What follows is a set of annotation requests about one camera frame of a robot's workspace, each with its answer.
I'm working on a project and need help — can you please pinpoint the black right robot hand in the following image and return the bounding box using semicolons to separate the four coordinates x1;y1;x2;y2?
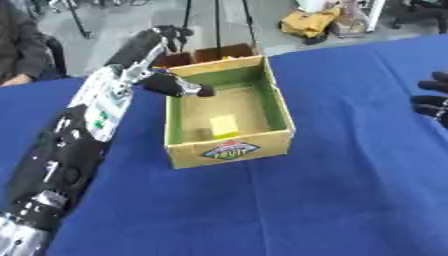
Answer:
409;71;448;130

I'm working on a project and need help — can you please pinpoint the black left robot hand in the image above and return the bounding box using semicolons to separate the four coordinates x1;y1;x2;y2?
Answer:
103;24;219;98

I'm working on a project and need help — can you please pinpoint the brown cardboard box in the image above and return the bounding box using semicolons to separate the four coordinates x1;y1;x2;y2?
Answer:
330;13;371;39

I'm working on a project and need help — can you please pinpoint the tan cardboard box green inside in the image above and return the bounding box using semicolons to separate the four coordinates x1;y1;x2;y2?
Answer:
152;43;298;170

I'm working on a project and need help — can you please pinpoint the black tripod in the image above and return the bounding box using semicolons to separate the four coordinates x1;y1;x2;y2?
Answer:
47;0;95;40
178;0;259;61

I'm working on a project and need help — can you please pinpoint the black office chair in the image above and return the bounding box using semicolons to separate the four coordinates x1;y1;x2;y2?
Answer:
390;0;448;35

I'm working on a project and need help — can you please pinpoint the yellow block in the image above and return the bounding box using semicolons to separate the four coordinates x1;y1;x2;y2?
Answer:
206;114;242;140

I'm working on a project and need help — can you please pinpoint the person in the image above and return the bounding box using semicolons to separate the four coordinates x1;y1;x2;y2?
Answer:
0;0;53;88

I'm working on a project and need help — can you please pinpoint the person's hand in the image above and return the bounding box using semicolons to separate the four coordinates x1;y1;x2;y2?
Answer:
0;73;35;88

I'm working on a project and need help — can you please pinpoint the yellow bag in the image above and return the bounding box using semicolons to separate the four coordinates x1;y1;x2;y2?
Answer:
276;7;343;46

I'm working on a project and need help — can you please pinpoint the white post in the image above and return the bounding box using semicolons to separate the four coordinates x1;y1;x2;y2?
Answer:
365;0;389;33

